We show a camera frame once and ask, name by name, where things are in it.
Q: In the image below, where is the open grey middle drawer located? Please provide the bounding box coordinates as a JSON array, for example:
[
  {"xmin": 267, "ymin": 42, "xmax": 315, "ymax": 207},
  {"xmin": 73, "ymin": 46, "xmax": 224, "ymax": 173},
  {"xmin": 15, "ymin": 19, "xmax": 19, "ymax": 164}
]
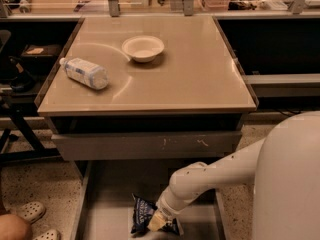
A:
[{"xmin": 76, "ymin": 159, "xmax": 229, "ymax": 240}]

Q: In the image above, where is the white perforated clog shoe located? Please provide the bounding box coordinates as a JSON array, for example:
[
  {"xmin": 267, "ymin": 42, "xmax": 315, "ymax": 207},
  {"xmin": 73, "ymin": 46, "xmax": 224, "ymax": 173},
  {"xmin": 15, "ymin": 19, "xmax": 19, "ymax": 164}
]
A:
[{"xmin": 14, "ymin": 201, "xmax": 46, "ymax": 224}]

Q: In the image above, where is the white paper bowl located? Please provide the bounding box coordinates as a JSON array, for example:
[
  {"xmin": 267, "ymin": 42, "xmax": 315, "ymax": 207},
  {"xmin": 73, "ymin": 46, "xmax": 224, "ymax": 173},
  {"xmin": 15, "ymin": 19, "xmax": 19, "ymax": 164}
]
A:
[{"xmin": 122, "ymin": 36, "xmax": 164, "ymax": 63}]

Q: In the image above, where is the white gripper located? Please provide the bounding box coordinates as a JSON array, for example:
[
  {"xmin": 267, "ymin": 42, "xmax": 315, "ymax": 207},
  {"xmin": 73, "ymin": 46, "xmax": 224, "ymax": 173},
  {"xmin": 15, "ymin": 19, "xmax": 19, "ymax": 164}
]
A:
[{"xmin": 148, "ymin": 195, "xmax": 180, "ymax": 232}]

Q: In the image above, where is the grey cabinet with drawers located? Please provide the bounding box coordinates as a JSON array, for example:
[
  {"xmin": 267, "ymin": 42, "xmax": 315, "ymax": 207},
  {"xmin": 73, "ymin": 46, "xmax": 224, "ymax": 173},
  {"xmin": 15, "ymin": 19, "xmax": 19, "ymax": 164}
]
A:
[{"xmin": 34, "ymin": 14, "xmax": 260, "ymax": 240}]

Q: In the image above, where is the person's bare knee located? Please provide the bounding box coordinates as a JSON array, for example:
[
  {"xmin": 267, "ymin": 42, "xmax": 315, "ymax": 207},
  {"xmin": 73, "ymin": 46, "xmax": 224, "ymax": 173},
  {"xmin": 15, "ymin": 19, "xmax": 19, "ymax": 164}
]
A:
[{"xmin": 0, "ymin": 214, "xmax": 33, "ymax": 240}]

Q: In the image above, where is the blue chip bag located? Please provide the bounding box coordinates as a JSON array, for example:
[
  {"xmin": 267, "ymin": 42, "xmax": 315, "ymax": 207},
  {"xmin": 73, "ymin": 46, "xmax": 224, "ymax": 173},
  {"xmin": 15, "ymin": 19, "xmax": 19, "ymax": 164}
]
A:
[{"xmin": 131, "ymin": 194, "xmax": 183, "ymax": 236}]

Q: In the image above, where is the clear plastic water bottle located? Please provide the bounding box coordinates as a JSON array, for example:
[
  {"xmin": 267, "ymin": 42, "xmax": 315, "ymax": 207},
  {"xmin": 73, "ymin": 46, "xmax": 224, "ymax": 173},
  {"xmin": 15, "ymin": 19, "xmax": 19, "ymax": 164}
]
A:
[{"xmin": 59, "ymin": 58, "xmax": 108, "ymax": 90}]

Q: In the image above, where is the black table frame leg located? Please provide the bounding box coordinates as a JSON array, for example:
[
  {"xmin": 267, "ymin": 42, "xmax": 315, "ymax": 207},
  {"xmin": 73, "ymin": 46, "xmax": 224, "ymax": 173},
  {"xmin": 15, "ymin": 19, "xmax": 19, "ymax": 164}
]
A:
[{"xmin": 0, "ymin": 99, "xmax": 60, "ymax": 164}]

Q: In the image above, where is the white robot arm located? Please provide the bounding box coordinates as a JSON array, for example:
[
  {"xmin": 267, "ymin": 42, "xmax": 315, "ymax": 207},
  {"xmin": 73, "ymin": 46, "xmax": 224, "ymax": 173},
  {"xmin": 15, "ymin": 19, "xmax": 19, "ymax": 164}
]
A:
[{"xmin": 148, "ymin": 111, "xmax": 320, "ymax": 240}]

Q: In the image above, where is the black bag on shelf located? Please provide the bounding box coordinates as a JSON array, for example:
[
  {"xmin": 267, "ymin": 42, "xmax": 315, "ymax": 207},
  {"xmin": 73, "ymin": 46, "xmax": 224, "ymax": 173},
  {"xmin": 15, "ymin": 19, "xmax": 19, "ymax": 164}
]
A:
[{"xmin": 9, "ymin": 56, "xmax": 36, "ymax": 92}]

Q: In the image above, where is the closed grey top drawer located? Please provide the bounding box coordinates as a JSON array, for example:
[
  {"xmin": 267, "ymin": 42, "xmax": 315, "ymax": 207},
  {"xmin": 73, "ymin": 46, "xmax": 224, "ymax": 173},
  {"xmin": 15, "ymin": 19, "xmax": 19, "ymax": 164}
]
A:
[{"xmin": 52, "ymin": 131, "xmax": 242, "ymax": 161}]

